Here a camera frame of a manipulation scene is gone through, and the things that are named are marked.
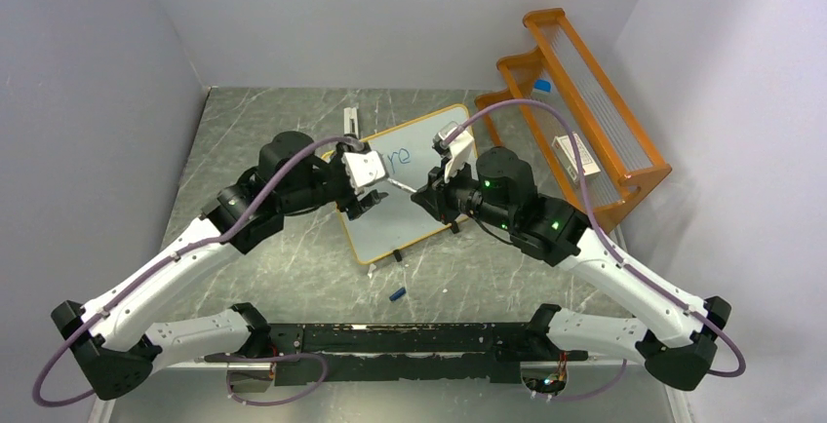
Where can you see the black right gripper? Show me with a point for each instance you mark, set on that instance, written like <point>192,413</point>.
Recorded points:
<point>435,194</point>

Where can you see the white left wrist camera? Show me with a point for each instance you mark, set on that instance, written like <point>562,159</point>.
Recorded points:
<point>364,169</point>

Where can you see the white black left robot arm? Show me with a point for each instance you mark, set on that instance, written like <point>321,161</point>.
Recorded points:
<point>118,339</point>

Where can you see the yellow-framed whiteboard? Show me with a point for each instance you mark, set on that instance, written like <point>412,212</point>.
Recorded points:
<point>408,155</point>

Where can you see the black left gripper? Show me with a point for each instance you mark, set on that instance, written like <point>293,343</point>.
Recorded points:
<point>360,206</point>

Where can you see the blue-capped item on shelf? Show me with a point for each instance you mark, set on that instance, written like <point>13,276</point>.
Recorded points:
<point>543,86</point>

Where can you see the blue marker cap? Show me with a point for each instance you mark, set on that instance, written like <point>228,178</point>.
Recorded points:
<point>398,294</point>

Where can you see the white blue whiteboard marker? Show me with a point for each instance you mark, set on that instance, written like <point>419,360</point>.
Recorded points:
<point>400,185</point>

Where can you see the white red box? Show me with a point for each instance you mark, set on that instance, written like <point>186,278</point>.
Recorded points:
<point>575,157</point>

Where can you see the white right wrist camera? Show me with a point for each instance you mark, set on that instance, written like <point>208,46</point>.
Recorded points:
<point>454,144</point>

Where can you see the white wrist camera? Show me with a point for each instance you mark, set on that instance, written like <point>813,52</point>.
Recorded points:
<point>454,144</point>
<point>364,169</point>

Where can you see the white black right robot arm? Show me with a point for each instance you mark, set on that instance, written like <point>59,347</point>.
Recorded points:
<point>670,332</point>

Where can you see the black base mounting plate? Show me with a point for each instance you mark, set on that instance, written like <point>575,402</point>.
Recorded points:
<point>364,353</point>

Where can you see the white whiteboard eraser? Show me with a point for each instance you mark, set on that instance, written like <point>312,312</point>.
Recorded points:
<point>350,121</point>

